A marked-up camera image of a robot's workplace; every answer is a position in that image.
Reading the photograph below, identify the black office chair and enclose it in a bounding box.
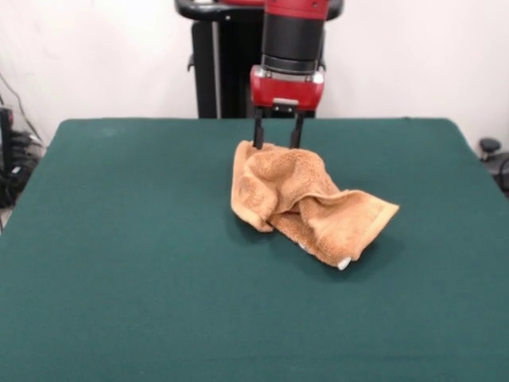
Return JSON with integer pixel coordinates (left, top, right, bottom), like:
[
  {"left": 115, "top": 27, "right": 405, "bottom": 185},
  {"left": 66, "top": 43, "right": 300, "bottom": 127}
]
[{"left": 478, "top": 137, "right": 509, "bottom": 189}]

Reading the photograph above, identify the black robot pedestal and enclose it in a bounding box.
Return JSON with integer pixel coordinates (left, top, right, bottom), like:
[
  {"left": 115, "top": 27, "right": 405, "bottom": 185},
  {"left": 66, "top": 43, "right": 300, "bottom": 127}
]
[{"left": 173, "top": 0, "right": 342, "bottom": 119}]

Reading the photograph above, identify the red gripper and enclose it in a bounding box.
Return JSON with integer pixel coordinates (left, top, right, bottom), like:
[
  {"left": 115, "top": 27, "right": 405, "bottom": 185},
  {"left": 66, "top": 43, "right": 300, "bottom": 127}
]
[{"left": 249, "top": 65, "right": 327, "bottom": 151}]

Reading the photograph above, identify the black electronics with cables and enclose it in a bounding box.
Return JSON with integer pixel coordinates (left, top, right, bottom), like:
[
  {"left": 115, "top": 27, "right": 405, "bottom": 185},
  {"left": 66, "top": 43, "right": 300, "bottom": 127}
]
[{"left": 0, "top": 71, "right": 47, "bottom": 210}]

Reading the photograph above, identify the orange terry towel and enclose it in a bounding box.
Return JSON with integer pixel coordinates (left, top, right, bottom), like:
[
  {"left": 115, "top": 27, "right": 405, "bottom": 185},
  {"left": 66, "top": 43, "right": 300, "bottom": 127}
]
[{"left": 230, "top": 139, "right": 401, "bottom": 272}]

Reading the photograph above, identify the dark green table cloth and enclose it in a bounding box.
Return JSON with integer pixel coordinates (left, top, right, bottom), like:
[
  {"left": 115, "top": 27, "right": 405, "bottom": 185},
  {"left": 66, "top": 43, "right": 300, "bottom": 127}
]
[{"left": 0, "top": 117, "right": 509, "bottom": 382}]

